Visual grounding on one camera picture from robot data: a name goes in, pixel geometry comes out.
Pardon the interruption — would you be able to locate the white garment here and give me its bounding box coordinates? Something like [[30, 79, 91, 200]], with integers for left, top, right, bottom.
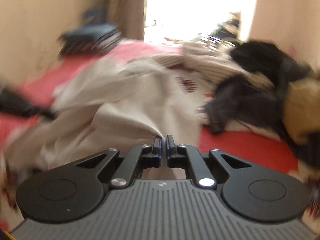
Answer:
[[4, 59, 212, 171]]

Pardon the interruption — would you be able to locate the folded dark clothes stack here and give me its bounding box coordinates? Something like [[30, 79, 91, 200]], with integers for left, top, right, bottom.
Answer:
[[59, 23, 123, 56]]

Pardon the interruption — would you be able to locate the red floral blanket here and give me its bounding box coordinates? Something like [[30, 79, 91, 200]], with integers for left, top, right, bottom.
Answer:
[[0, 39, 306, 233]]

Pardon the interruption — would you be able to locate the black garment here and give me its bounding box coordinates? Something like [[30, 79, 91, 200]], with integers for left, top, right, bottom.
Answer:
[[205, 41, 311, 134]]

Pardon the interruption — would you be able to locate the tan brown garment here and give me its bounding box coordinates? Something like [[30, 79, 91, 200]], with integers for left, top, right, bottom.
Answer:
[[283, 78, 319, 144]]

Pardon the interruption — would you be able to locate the beige striped garment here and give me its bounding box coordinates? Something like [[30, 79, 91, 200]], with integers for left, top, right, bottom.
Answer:
[[151, 42, 274, 89]]

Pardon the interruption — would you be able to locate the beige curtain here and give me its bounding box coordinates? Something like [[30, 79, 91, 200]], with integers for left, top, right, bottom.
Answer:
[[107, 0, 144, 40]]

